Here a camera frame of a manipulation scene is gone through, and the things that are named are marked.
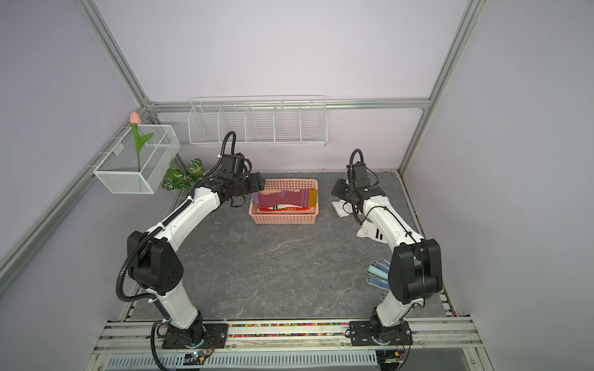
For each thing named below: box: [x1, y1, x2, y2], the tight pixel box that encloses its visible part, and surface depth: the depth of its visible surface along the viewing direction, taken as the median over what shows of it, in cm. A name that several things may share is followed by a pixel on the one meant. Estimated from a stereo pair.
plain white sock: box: [331, 199, 362, 218], surface depth 105 cm
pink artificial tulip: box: [129, 111, 154, 173], surface depth 86 cm
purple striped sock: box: [252, 189, 311, 208], surface depth 104 cm
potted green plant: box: [161, 157, 209, 191], surface depth 86 cm
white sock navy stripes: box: [355, 218, 388, 244], surface depth 98 cm
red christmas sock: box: [259, 204, 311, 212], surface depth 107 cm
